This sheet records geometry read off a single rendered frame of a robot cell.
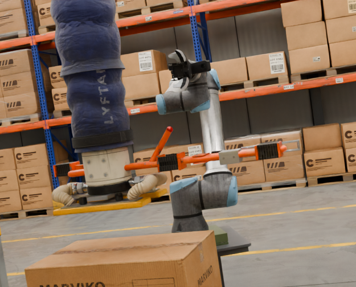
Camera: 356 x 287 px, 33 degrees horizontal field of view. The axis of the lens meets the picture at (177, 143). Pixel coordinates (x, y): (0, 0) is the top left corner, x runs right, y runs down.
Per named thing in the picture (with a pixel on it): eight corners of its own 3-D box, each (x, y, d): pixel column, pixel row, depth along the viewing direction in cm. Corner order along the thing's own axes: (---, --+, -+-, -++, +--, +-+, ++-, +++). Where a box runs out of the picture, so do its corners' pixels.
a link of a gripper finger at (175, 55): (164, 52, 231) (171, 66, 239) (178, 49, 230) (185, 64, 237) (164, 46, 233) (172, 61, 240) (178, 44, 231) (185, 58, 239)
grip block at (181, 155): (157, 173, 208) (155, 156, 208) (166, 169, 217) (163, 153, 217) (180, 170, 205) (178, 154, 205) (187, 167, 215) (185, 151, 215)
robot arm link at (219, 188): (207, 212, 305) (192, 77, 326) (241, 208, 303) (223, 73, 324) (203, 207, 291) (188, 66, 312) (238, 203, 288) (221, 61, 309)
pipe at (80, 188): (54, 205, 212) (51, 189, 212) (84, 193, 236) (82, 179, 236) (142, 196, 202) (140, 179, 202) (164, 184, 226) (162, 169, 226)
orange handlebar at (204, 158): (40, 183, 223) (39, 173, 223) (76, 171, 252) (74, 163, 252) (286, 154, 196) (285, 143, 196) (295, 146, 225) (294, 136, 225)
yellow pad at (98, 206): (53, 216, 210) (50, 202, 210) (66, 210, 220) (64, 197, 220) (142, 207, 200) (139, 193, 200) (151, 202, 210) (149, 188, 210)
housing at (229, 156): (219, 165, 203) (217, 152, 203) (223, 163, 209) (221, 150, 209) (239, 163, 201) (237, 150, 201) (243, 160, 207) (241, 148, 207)
